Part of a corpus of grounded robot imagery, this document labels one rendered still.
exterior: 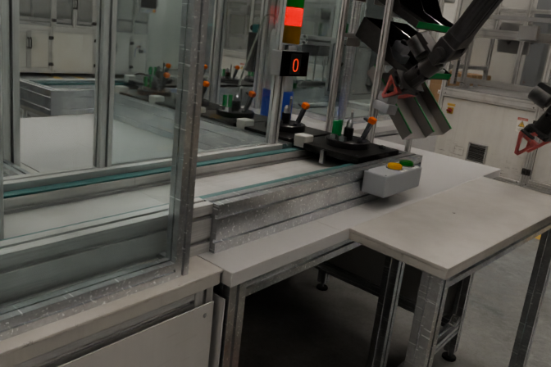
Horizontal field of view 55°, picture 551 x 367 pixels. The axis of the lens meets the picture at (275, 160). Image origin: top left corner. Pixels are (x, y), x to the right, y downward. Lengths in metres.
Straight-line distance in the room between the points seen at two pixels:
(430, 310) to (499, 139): 4.56
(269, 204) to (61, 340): 0.51
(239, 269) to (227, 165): 0.46
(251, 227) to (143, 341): 0.33
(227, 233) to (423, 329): 0.49
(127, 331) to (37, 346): 0.16
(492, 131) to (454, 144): 0.42
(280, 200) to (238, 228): 0.14
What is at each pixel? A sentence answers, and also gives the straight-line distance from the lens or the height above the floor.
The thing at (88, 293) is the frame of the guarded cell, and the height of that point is 0.89.
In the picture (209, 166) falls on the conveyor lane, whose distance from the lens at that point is 1.35.
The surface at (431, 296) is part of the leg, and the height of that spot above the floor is 0.78.
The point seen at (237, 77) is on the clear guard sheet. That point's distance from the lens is 1.44.
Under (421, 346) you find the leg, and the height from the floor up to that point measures 0.65.
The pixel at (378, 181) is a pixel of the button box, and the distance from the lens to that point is 1.40.
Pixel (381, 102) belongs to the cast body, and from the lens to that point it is 1.71.
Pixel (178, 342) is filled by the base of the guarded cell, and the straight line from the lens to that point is 0.99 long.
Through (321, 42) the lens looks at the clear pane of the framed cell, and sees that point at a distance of 2.79.
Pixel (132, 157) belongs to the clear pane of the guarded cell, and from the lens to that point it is 0.83.
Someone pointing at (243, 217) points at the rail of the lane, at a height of 0.92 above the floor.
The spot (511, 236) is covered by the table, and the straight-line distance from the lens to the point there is 1.46.
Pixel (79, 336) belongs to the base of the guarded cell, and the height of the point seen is 0.84.
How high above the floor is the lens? 1.30
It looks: 14 degrees down
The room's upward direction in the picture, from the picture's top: 7 degrees clockwise
